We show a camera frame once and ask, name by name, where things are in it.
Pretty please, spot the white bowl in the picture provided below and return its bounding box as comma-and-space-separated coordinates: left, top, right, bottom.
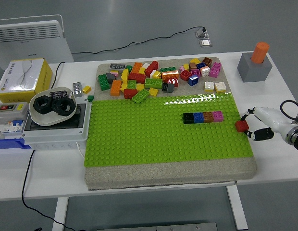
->
29, 86, 77, 127

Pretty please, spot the grey switch box red button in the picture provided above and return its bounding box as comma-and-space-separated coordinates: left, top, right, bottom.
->
0, 102, 29, 124

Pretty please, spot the thin white cable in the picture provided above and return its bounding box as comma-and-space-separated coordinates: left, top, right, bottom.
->
75, 141, 85, 158

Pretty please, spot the green studded baseplate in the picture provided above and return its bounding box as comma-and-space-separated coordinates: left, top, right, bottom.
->
83, 92, 251, 167

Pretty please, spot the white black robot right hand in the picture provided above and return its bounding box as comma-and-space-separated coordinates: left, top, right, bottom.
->
239, 106, 296, 142

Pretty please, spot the white panel heater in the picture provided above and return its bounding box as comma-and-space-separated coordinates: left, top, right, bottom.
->
0, 14, 75, 70

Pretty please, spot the white table leg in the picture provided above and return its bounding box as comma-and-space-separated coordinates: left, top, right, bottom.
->
226, 186, 248, 231
52, 197, 69, 231

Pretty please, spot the long grey toy brick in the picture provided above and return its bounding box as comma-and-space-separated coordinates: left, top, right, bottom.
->
109, 63, 127, 72

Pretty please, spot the black square toy brick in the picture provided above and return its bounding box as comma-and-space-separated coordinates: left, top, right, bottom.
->
183, 112, 195, 125

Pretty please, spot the white circuit breaker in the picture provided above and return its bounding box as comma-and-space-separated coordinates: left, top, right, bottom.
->
0, 119, 26, 140

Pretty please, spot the blue square toy brick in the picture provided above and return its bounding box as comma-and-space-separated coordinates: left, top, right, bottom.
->
193, 112, 205, 124

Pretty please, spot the thin black cable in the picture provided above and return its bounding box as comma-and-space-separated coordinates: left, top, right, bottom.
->
50, 62, 66, 89
21, 149, 76, 231

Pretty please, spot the pink six-stud toy brick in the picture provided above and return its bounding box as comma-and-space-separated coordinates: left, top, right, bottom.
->
208, 62, 222, 78

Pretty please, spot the open floor socket with plug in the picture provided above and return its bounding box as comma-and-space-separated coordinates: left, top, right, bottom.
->
195, 27, 210, 39

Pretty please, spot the yellow white cardboard box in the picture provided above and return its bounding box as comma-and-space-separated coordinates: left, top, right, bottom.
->
0, 57, 53, 103

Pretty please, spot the grey metal plate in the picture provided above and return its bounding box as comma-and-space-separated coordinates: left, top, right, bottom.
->
97, 222, 218, 231

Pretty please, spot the long orange toy brick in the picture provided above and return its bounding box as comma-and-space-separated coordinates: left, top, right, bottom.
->
161, 71, 180, 81

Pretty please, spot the black power cord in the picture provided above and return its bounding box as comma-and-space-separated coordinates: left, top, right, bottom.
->
72, 26, 205, 55

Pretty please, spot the large black hex nut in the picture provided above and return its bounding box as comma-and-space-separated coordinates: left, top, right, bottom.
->
51, 98, 73, 117
33, 95, 53, 114

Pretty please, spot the dark grey toy brick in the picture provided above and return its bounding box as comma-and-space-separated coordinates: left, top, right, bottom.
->
161, 83, 175, 93

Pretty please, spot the blue plastic box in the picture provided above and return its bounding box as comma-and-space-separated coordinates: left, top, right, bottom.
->
0, 137, 32, 156

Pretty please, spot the long red toy brick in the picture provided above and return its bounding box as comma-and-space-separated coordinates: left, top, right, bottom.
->
144, 61, 159, 77
128, 72, 147, 84

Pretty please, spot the grey-brown mat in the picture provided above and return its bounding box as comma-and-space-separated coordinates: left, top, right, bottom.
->
84, 56, 258, 191

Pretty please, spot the grey block holder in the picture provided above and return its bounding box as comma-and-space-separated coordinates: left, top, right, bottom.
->
236, 52, 272, 83

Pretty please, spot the pink square toy brick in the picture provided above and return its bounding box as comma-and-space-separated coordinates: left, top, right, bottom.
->
212, 110, 224, 122

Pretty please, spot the long light green brick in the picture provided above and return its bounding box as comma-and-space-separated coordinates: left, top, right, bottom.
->
144, 78, 163, 89
131, 89, 150, 103

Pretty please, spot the small black circuit module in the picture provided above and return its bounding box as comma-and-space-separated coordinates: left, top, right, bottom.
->
49, 90, 68, 99

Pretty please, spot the silver grey toy brick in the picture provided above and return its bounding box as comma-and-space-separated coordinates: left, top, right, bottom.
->
72, 82, 83, 98

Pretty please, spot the grey electrical enclosure box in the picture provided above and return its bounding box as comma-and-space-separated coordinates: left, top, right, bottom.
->
21, 103, 88, 151

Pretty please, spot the orange cylinder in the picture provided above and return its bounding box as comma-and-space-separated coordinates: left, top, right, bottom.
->
250, 42, 270, 64

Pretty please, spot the small red toy brick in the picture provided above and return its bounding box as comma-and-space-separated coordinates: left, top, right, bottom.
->
235, 120, 250, 133

